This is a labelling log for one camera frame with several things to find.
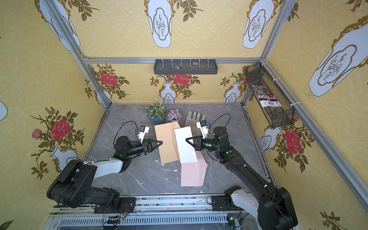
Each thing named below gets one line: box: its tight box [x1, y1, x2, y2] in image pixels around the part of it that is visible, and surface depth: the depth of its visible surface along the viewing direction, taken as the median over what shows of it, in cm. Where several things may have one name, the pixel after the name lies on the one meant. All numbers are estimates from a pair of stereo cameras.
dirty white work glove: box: [184, 111, 206, 137], surface depth 112 cm
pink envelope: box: [181, 150, 208, 187], surface depth 87 cm
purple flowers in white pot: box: [167, 108, 183, 123], surface depth 105 cm
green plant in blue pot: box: [145, 97, 166, 126], surface depth 98 cm
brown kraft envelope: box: [153, 121, 181, 165], surface depth 79 cm
